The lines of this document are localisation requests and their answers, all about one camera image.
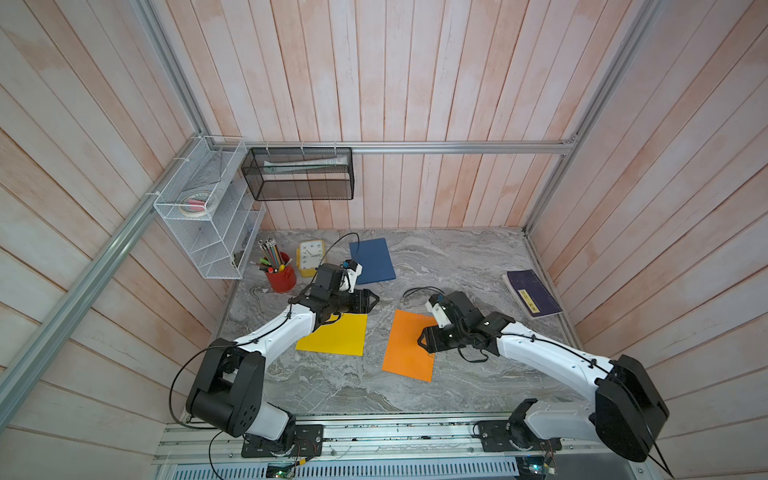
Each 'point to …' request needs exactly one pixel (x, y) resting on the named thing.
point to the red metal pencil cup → (284, 280)
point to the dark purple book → (532, 295)
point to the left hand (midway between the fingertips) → (370, 302)
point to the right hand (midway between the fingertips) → (425, 338)
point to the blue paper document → (374, 258)
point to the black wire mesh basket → (300, 173)
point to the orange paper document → (404, 354)
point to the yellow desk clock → (309, 256)
